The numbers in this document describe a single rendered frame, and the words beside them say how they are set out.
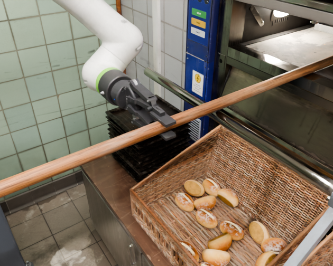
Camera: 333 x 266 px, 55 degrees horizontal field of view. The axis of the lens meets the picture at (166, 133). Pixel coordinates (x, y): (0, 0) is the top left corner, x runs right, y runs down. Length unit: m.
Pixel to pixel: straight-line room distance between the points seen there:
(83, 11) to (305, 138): 0.81
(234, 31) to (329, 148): 0.55
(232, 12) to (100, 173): 0.92
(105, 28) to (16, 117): 1.16
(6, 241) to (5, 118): 0.74
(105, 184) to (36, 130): 0.73
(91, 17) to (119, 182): 0.81
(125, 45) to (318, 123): 0.67
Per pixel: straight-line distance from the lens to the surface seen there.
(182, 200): 1.35
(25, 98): 1.99
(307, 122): 1.17
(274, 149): 0.76
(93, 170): 1.60
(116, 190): 1.48
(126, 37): 0.99
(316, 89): 1.11
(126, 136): 0.71
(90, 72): 0.98
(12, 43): 1.87
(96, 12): 0.97
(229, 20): 1.30
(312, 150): 1.17
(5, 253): 1.61
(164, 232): 1.15
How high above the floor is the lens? 1.61
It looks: 35 degrees down
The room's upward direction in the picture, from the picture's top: straight up
